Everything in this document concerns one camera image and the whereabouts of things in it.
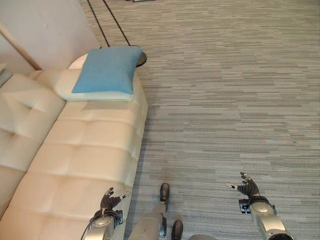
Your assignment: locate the silver robot left leg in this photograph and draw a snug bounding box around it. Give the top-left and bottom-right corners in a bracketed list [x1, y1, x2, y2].
[124, 182, 171, 240]

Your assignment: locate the blue square cushion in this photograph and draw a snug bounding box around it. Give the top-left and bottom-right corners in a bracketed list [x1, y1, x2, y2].
[71, 46, 144, 95]

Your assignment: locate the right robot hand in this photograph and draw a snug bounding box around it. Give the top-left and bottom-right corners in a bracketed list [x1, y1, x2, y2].
[224, 171, 260, 198]

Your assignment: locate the cream square cushion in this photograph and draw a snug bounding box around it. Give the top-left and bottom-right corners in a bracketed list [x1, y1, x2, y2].
[52, 68, 135, 102]

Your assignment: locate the cream leather sofa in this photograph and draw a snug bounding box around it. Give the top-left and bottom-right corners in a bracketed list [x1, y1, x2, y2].
[0, 68, 149, 240]

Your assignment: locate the light wooden panel edge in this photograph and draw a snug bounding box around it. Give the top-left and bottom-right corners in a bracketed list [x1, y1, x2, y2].
[0, 22, 43, 72]

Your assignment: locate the black floor cable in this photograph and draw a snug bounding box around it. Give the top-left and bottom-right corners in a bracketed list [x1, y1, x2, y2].
[87, 0, 112, 48]
[102, 0, 132, 47]

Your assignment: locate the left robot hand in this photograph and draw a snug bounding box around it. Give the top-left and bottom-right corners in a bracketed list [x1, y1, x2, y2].
[100, 187, 133, 211]

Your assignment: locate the round dark side table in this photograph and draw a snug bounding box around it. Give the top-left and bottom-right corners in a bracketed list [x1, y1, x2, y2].
[128, 45, 148, 68]

